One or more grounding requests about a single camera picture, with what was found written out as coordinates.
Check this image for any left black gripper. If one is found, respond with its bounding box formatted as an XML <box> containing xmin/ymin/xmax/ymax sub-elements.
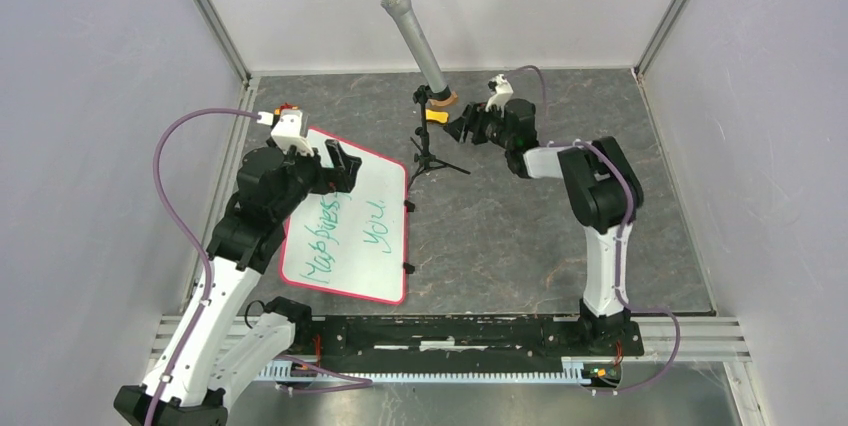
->
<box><xmin>273</xmin><ymin>138</ymin><xmax>360</xmax><ymax>221</ymax></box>

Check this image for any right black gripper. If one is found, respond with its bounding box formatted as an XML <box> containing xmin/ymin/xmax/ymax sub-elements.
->
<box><xmin>442</xmin><ymin>100</ymin><xmax>512</xmax><ymax>150</ymax></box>

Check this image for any yellow eraser block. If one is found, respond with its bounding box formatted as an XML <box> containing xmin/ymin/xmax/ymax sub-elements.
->
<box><xmin>424</xmin><ymin>108</ymin><xmax>450</xmax><ymax>125</ymax></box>

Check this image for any pink framed whiteboard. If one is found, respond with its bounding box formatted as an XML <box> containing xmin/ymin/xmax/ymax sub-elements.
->
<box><xmin>278</xmin><ymin>128</ymin><xmax>408</xmax><ymax>305</ymax></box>

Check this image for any grey microphone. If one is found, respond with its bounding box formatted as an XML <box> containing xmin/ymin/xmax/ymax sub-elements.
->
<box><xmin>379</xmin><ymin>0</ymin><xmax>470</xmax><ymax>189</ymax></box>

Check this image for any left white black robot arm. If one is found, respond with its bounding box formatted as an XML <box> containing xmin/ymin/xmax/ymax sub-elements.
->
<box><xmin>113</xmin><ymin>139</ymin><xmax>362</xmax><ymax>425</ymax></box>

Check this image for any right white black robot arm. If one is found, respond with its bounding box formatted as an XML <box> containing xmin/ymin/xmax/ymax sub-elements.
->
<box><xmin>444</xmin><ymin>99</ymin><xmax>644</xmax><ymax>354</ymax></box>

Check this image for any brown wooden block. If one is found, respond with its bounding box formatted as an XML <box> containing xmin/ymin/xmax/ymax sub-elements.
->
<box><xmin>429</xmin><ymin>91</ymin><xmax>458</xmax><ymax>109</ymax></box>

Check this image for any colourful toy block pile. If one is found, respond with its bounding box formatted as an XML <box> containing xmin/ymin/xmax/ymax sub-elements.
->
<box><xmin>275</xmin><ymin>103</ymin><xmax>300</xmax><ymax>114</ymax></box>

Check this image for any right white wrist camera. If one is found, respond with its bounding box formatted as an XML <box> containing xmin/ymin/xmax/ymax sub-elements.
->
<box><xmin>484</xmin><ymin>74</ymin><xmax>514</xmax><ymax>112</ymax></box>

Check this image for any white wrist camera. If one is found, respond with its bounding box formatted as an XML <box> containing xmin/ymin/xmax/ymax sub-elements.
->
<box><xmin>484</xmin><ymin>74</ymin><xmax>514</xmax><ymax>112</ymax></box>
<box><xmin>257</xmin><ymin>109</ymin><xmax>314</xmax><ymax>156</ymax></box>

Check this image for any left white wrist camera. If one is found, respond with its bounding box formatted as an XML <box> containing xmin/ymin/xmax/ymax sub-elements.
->
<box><xmin>257</xmin><ymin>109</ymin><xmax>314</xmax><ymax>156</ymax></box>

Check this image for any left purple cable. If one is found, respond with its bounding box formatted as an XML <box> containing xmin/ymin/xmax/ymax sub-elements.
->
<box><xmin>142</xmin><ymin>108</ymin><xmax>273</xmax><ymax>426</ymax></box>

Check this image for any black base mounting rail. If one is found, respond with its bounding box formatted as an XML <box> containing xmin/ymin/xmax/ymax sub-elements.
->
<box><xmin>288</xmin><ymin>314</ymin><xmax>645</xmax><ymax>374</ymax></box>

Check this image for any white slotted cable duct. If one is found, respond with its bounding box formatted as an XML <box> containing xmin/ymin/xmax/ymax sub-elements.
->
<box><xmin>248</xmin><ymin>357</ymin><xmax>620</xmax><ymax>387</ymax></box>

